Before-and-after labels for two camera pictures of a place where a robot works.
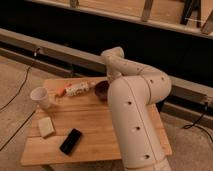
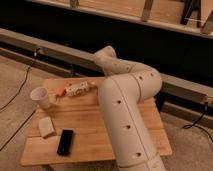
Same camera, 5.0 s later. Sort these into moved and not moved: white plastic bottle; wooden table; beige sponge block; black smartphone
Moved: black smartphone
Not moved: beige sponge block; white plastic bottle; wooden table
